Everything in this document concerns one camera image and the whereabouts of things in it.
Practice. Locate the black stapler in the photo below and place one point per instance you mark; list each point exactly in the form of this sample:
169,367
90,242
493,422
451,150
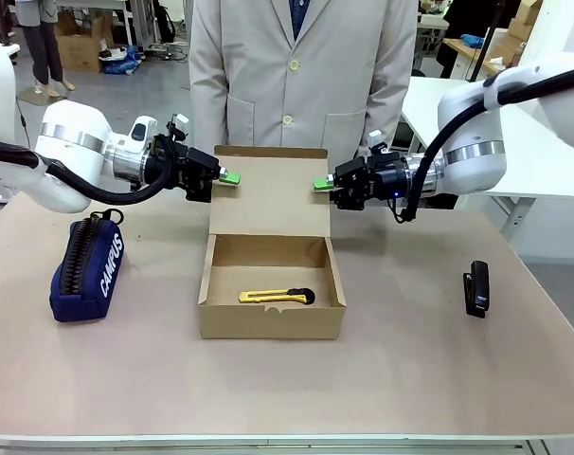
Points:
477,289

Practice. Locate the yellow black utility knife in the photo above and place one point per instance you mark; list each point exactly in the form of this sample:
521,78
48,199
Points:
268,296

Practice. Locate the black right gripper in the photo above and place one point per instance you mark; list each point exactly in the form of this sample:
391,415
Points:
367,182

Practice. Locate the large white side table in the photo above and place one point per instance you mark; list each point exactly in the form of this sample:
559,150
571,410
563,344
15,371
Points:
528,156

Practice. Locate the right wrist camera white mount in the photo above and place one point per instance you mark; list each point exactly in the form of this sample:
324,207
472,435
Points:
377,142

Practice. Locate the navy campus pencil case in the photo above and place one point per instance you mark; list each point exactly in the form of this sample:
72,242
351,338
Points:
85,284

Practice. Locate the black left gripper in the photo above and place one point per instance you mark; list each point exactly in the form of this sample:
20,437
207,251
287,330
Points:
192,173

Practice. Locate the blue cloth bundle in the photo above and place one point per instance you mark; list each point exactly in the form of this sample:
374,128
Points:
471,40

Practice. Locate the blue plastic bag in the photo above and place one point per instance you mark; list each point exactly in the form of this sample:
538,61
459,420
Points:
121,61

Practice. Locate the black slanted pole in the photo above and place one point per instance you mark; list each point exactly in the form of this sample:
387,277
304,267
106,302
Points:
486,38

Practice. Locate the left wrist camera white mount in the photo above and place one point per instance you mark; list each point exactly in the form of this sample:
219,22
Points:
179,124

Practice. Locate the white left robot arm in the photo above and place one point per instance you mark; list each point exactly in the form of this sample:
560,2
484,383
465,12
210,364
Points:
69,151

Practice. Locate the brown cardboard box with lid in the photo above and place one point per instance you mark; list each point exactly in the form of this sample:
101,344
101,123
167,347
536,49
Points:
268,322

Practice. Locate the bystander in grey trousers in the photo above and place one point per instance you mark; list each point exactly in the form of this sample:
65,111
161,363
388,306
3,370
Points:
43,42

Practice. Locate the open cardboard box on floor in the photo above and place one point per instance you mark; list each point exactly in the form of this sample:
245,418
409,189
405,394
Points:
78,47

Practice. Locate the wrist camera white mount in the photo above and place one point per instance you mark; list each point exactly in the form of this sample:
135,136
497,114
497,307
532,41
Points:
377,142
179,124

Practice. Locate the person in black clothes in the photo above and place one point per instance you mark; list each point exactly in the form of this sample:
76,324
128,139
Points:
462,23

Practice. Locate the wooden workbench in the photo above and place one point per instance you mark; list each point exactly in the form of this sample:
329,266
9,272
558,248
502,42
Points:
462,52

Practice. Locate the person in beige coat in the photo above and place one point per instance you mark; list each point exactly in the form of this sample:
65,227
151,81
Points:
301,80

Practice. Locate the stacked cardboard boxes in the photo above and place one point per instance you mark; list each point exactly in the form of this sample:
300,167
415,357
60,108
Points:
524,19

